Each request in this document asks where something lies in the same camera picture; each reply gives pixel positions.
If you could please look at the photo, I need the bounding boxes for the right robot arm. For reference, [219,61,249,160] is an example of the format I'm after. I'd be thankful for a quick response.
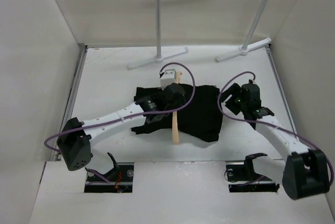
[218,81,331,200]

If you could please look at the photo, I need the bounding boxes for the black trousers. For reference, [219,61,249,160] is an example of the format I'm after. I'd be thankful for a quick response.
[131,84,223,142]

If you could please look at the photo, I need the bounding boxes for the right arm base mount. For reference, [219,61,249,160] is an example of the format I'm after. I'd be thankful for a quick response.
[224,153,280,193]

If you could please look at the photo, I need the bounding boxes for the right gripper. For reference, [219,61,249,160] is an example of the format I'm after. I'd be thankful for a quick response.
[215,83,248,116]

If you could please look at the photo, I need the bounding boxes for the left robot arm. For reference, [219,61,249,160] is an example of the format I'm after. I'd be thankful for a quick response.
[57,69,186,171]

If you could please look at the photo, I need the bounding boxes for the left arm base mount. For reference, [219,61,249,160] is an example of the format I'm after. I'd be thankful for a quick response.
[84,152,135,194]

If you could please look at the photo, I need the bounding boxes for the white clothes rack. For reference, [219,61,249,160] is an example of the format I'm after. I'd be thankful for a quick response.
[127,0,281,71]

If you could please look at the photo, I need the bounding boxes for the beige plastic hanger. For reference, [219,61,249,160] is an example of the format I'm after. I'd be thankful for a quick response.
[172,72,182,145]

